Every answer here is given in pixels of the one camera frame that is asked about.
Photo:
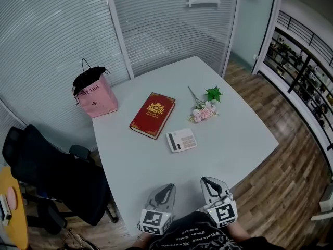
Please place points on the white table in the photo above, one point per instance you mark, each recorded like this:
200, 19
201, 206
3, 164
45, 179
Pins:
221, 152

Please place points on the pink paper bag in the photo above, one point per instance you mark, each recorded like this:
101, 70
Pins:
99, 100

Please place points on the white box unit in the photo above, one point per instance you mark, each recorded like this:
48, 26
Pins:
326, 199

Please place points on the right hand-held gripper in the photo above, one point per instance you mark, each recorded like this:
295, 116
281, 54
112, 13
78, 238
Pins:
223, 213

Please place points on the person's left forearm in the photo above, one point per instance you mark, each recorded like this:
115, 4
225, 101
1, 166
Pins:
141, 243

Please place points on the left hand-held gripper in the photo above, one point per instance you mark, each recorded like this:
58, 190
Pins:
152, 220

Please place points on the black printed shirt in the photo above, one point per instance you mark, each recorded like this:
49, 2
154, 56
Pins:
195, 238

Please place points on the person's right forearm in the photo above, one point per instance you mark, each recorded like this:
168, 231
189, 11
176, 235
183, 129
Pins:
240, 230

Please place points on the small white device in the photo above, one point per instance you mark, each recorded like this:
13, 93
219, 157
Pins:
5, 210

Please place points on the cluttered display shelf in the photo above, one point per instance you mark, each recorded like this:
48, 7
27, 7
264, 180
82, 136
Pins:
304, 79

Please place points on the pink artificial flower bunch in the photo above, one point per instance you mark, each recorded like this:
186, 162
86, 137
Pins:
203, 113

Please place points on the white calculator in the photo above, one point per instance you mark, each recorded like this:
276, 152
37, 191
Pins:
182, 140

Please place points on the pink round pad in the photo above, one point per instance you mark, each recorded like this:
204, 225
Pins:
12, 198

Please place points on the black metal railing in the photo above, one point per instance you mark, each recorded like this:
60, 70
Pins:
299, 69

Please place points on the black office chair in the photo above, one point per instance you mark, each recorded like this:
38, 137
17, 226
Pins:
59, 176

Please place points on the yellow round table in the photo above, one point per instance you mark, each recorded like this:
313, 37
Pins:
22, 230

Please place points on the red hardcover book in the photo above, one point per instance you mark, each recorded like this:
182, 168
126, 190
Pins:
153, 116

